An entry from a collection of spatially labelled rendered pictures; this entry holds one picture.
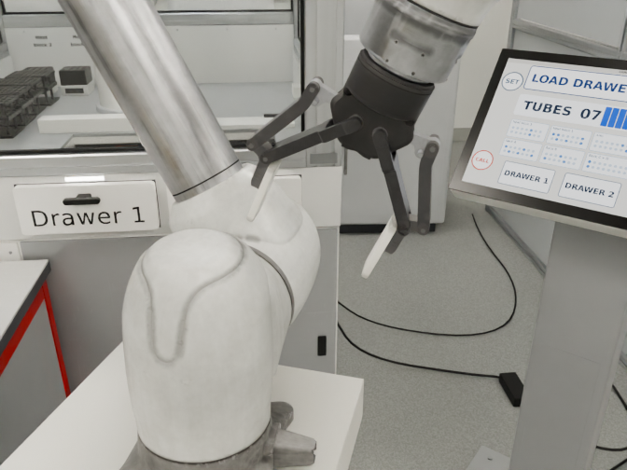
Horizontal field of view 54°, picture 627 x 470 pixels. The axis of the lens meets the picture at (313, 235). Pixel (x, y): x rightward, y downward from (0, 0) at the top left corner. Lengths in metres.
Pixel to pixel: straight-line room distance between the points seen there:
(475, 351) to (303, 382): 1.59
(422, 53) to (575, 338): 0.95
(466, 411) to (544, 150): 1.16
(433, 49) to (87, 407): 0.63
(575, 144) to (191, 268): 0.79
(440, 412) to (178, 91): 1.58
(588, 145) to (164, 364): 0.85
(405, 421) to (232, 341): 1.50
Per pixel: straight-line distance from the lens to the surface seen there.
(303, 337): 1.55
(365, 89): 0.55
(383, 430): 2.04
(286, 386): 0.88
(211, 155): 0.79
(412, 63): 0.53
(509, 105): 1.26
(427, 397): 2.18
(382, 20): 0.54
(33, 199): 1.42
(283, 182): 1.34
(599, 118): 1.22
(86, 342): 1.60
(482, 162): 1.22
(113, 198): 1.38
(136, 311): 0.64
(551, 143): 1.21
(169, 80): 0.79
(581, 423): 1.49
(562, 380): 1.44
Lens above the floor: 1.39
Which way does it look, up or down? 26 degrees down
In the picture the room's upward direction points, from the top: straight up
